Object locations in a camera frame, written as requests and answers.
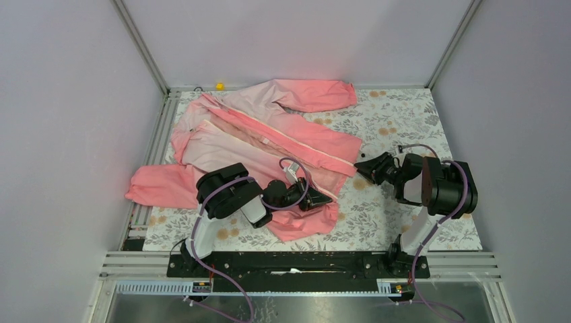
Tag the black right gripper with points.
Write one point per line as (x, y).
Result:
(372, 168)

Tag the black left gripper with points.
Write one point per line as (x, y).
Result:
(315, 199)

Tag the pink zip-up jacket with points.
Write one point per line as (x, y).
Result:
(257, 126)

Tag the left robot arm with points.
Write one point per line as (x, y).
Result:
(231, 190)

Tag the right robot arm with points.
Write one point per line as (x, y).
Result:
(444, 190)

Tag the floral patterned table mat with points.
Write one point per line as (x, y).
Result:
(369, 217)

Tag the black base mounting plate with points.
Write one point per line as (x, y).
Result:
(263, 268)

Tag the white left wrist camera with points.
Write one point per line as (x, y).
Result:
(291, 172)

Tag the grey slotted cable duct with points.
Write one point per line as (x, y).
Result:
(359, 288)

